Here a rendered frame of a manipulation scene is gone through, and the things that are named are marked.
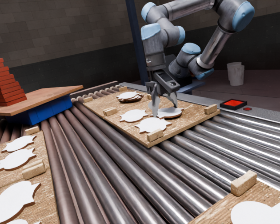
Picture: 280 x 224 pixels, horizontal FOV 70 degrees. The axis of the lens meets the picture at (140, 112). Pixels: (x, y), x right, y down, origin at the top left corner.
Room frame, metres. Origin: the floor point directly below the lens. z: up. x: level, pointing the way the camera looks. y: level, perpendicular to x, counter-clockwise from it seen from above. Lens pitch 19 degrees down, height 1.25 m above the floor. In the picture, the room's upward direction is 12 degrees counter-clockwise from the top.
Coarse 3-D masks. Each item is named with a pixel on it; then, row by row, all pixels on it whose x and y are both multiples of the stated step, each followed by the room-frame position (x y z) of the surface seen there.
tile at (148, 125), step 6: (144, 120) 0.76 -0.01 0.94; (150, 120) 0.74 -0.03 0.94; (156, 120) 0.73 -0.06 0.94; (162, 120) 0.72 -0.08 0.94; (138, 126) 0.71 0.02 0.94; (144, 126) 0.70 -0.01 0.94; (150, 126) 0.69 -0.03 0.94; (156, 126) 0.68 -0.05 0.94; (162, 126) 0.67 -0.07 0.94; (144, 132) 0.66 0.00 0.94; (150, 132) 0.64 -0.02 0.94
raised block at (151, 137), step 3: (159, 129) 0.61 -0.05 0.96; (153, 132) 0.60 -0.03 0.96; (156, 132) 0.60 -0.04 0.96; (159, 132) 0.60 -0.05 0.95; (162, 132) 0.61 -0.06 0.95; (147, 135) 0.59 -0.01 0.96; (150, 135) 0.58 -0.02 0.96; (153, 135) 0.59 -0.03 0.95; (156, 135) 0.60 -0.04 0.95; (159, 135) 0.60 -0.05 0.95; (162, 135) 0.60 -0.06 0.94; (147, 138) 0.59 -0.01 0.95; (150, 138) 0.58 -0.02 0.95; (153, 138) 0.59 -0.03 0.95; (156, 138) 0.59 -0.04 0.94; (150, 141) 0.58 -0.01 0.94
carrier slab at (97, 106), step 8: (104, 96) 1.37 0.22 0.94; (112, 96) 1.32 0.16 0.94; (144, 96) 1.15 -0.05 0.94; (88, 104) 1.24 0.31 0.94; (96, 104) 1.20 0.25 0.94; (104, 104) 1.16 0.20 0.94; (112, 104) 1.12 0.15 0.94; (120, 104) 1.09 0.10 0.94; (128, 104) 1.06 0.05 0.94; (136, 104) 1.03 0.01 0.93; (96, 112) 1.04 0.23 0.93
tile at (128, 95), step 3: (123, 93) 1.20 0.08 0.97; (126, 93) 1.19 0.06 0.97; (129, 93) 1.17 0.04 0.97; (132, 93) 1.15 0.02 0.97; (135, 93) 1.14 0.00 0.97; (138, 93) 1.13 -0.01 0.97; (117, 96) 1.16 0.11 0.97; (120, 96) 1.14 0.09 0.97; (123, 96) 1.13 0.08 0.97; (126, 96) 1.11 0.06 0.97; (129, 96) 1.10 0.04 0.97; (132, 96) 1.08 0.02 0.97; (135, 96) 1.10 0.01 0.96; (120, 99) 1.10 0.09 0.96; (123, 99) 1.09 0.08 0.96; (126, 99) 1.07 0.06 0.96
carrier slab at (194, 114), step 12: (132, 108) 0.97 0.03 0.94; (144, 108) 0.93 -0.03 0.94; (192, 108) 0.80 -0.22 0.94; (108, 120) 0.88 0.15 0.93; (168, 120) 0.73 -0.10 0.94; (180, 120) 0.70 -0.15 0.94; (192, 120) 0.68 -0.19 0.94; (204, 120) 0.69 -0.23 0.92; (132, 132) 0.68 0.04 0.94; (168, 132) 0.62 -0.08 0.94; (144, 144) 0.59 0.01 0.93
